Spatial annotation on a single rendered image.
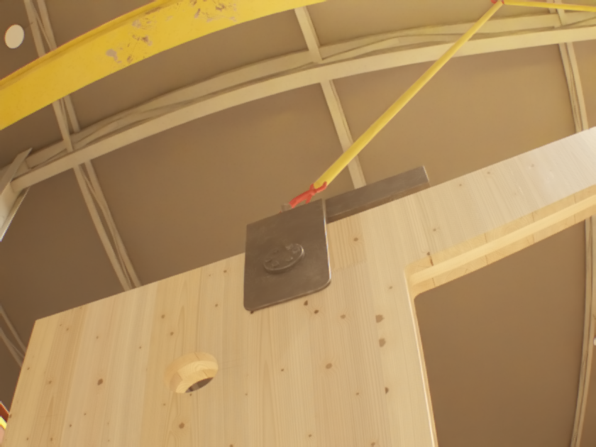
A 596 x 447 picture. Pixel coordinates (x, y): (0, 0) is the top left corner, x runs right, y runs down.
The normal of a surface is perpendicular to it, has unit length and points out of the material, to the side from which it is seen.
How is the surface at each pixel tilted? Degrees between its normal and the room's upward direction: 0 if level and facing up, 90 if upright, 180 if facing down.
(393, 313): 90
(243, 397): 90
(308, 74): 180
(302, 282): 90
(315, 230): 90
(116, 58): 180
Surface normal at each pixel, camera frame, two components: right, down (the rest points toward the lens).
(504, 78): 0.00, 0.50
